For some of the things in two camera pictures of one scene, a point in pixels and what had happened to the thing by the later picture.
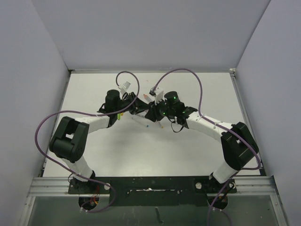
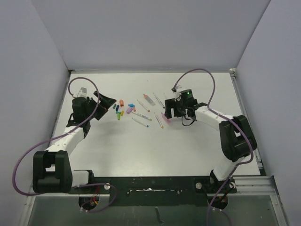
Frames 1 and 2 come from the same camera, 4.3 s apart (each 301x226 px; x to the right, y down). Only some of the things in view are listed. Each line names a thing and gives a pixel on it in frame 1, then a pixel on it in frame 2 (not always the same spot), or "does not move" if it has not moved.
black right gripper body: (161, 110) → (179, 108)
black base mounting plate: (153, 191) does not move
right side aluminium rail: (245, 115) does not move
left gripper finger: (139, 106) → (104, 102)
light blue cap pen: (140, 123) does not move
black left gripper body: (128, 99) → (91, 105)
